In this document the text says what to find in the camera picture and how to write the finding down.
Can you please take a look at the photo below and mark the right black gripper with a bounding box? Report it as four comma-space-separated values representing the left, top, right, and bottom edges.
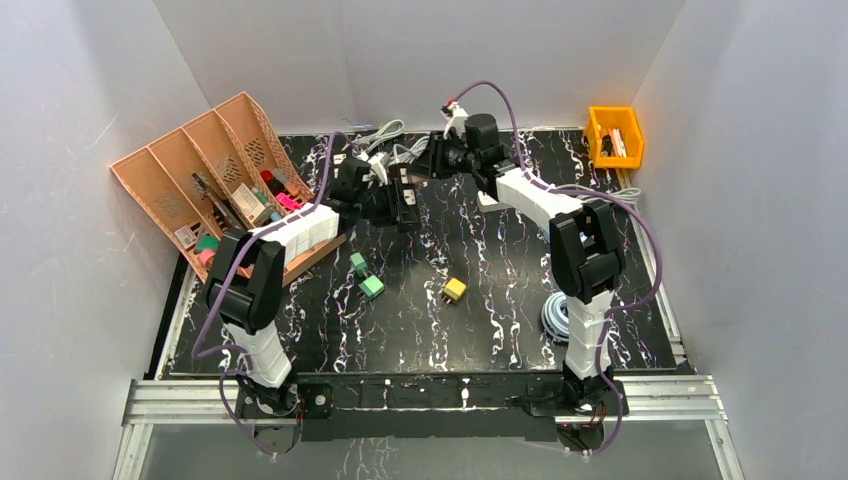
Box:
408, 131, 481, 180

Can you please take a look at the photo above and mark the pink plug adapter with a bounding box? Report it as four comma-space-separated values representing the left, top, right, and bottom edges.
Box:
407, 162, 431, 182

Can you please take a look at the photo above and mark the grey cable of black strip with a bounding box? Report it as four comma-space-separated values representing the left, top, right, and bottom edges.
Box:
354, 119, 432, 167

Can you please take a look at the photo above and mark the green plug adapter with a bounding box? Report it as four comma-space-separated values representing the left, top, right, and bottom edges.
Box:
350, 252, 370, 278
359, 275, 385, 301

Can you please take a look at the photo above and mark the yellow plug adapter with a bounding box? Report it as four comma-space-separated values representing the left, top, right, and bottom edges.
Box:
442, 277, 467, 304

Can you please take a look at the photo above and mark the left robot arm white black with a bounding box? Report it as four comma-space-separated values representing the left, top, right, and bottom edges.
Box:
204, 158, 420, 416

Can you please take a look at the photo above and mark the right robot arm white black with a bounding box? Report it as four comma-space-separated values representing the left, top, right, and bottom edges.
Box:
416, 114, 625, 414

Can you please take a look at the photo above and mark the white power strip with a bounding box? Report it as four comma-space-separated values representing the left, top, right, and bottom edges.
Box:
477, 192, 508, 213

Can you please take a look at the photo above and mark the magenta item in tray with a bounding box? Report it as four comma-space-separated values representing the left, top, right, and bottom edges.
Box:
275, 192, 303, 212

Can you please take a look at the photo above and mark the pink file rack organizer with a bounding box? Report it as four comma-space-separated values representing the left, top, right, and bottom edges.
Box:
110, 92, 314, 279

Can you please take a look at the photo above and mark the orange storage bin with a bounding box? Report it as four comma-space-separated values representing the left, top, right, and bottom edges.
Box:
583, 106, 645, 170

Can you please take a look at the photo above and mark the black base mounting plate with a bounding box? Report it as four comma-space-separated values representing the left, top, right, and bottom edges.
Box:
234, 371, 630, 452

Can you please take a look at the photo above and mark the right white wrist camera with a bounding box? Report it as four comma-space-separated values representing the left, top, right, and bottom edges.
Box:
441, 99, 469, 138

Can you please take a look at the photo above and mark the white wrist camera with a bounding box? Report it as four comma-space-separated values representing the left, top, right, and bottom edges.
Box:
359, 152, 390, 186
441, 99, 469, 138

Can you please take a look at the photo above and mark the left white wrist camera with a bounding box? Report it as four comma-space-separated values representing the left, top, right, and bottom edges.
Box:
359, 152, 390, 186

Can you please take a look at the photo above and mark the grey cable bundle right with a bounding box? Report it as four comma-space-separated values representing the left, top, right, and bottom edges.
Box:
602, 186, 643, 207

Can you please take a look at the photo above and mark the coiled light blue cable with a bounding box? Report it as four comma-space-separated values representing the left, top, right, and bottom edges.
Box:
540, 291, 570, 344

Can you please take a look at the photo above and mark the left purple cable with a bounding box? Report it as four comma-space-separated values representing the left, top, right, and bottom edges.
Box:
190, 132, 349, 458

